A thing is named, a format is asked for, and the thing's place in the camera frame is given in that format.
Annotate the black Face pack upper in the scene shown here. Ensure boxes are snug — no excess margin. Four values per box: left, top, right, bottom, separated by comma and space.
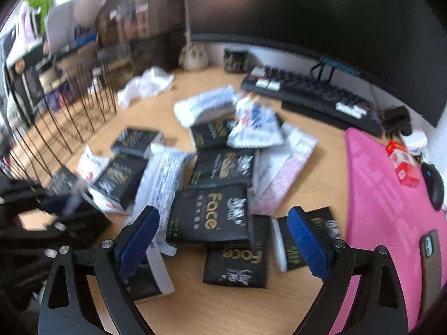
188, 147, 258, 189

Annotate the white blue snack packet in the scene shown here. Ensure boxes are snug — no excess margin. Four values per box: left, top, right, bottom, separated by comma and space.
227, 94, 284, 149

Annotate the small cream sack ornament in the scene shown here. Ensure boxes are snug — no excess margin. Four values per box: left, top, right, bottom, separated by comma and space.
179, 42, 209, 72

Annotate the black wire basket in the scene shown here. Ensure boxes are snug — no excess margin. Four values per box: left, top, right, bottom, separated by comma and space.
1, 61, 117, 186

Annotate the white printed wipes pack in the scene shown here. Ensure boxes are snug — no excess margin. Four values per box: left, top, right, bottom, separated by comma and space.
126, 143, 196, 256

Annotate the black Face pack lower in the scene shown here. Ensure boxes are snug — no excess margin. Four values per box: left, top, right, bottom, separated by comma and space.
202, 215, 271, 289

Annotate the green plush toy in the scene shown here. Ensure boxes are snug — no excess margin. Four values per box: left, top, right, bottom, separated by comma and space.
23, 0, 53, 34

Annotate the black Face pack back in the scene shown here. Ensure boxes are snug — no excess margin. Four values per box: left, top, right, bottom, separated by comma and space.
189, 119, 236, 152

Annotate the crumpled white tissue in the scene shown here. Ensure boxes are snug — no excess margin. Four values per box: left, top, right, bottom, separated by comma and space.
117, 67, 174, 109

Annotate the pink desk mat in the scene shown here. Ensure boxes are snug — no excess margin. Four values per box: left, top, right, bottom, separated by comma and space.
345, 129, 446, 328

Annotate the dark glass jar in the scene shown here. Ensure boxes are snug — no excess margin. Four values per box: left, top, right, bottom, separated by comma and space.
223, 49, 249, 73

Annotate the black Face pack far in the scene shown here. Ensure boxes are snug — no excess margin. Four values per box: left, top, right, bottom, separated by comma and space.
111, 127, 164, 159

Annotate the red white small box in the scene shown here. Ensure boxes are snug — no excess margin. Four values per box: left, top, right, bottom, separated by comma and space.
386, 140, 420, 188

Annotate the pink white long pack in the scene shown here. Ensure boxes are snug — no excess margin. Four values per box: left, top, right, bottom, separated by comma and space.
249, 123, 318, 216

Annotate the black computer monitor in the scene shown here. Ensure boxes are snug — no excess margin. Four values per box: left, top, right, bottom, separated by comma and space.
186, 0, 446, 125

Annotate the white tissue pack far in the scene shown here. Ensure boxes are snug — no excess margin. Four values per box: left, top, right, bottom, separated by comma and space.
173, 85, 238, 128

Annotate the black mechanical keyboard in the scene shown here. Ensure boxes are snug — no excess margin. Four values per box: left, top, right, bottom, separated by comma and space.
241, 66, 383, 137

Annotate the brown desktop organizer shelf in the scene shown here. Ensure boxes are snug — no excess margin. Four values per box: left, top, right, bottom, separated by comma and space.
96, 0, 186, 75

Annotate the black Face tissue pack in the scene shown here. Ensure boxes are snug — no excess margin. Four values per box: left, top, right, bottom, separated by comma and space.
166, 184, 252, 246

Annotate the phone in brown case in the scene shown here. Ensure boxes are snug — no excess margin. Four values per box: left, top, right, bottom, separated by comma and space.
418, 229, 442, 320

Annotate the black computer mouse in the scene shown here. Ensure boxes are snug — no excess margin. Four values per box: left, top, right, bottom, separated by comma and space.
421, 162, 445, 211

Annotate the black Face pack left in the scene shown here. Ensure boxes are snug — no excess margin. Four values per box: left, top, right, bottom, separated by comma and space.
89, 154, 148, 214

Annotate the black Face pack right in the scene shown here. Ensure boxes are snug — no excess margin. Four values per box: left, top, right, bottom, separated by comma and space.
271, 207, 341, 281

